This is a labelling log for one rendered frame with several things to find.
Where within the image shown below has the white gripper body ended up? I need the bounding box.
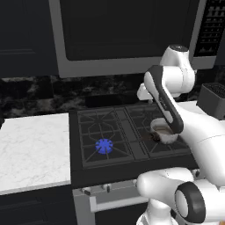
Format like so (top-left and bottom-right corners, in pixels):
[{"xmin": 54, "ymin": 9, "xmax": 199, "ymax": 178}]
[{"xmin": 136, "ymin": 83, "xmax": 154, "ymax": 103}]

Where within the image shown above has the blue burner flame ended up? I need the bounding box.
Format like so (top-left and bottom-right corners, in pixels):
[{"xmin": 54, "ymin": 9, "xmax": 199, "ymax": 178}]
[{"xmin": 95, "ymin": 138, "xmax": 114, "ymax": 155}]

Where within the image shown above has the grey microwave oven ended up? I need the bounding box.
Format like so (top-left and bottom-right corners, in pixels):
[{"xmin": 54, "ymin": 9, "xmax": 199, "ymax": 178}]
[{"xmin": 47, "ymin": 0, "xmax": 225, "ymax": 79}]

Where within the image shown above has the dark grey toaster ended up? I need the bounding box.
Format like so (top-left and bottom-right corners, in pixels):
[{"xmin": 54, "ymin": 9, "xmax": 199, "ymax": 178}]
[{"xmin": 196, "ymin": 82, "xmax": 225, "ymax": 120}]

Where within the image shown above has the black gas hob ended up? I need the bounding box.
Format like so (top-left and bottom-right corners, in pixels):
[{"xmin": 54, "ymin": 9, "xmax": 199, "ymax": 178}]
[{"xmin": 68, "ymin": 103, "xmax": 200, "ymax": 190}]

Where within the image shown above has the grey oven front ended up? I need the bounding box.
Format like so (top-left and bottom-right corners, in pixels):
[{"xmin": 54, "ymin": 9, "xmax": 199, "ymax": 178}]
[{"xmin": 71, "ymin": 178, "xmax": 153, "ymax": 225}]

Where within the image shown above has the dark base cupboard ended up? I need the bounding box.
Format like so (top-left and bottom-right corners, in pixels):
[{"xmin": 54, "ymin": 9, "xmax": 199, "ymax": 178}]
[{"xmin": 0, "ymin": 184, "xmax": 77, "ymax": 225}]

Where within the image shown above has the white pot with dark handle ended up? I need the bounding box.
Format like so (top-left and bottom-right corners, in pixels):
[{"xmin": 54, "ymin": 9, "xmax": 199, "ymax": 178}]
[{"xmin": 143, "ymin": 117, "xmax": 180, "ymax": 145}]

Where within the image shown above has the silver oven door handle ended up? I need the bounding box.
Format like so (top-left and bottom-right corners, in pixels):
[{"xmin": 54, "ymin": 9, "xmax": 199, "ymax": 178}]
[{"xmin": 89, "ymin": 194, "xmax": 151, "ymax": 213}]

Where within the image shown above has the dark wall cupboard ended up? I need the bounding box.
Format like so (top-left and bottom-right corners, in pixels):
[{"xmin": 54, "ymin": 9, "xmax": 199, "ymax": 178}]
[{"xmin": 0, "ymin": 0, "xmax": 59, "ymax": 79}]

